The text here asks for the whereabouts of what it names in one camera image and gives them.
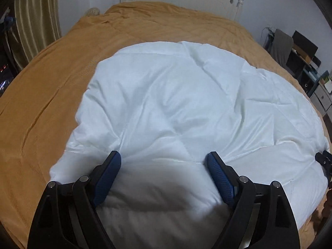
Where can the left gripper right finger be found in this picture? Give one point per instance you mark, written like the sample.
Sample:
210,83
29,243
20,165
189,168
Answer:
275,226

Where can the white puffer jacket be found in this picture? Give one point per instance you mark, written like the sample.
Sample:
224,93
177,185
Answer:
164,106

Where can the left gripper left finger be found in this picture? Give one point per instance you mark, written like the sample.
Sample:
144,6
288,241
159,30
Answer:
66,215

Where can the white drawer cabinet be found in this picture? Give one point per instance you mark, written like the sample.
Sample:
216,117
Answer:
321,100

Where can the orange bed cover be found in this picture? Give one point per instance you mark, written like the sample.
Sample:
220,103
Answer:
38,108

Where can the small round plush ball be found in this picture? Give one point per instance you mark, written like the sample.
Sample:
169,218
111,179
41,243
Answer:
94,11

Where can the beige curtain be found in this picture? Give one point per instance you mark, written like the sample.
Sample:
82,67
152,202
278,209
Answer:
37,24

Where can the grey chair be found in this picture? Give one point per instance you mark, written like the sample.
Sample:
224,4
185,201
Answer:
281,47

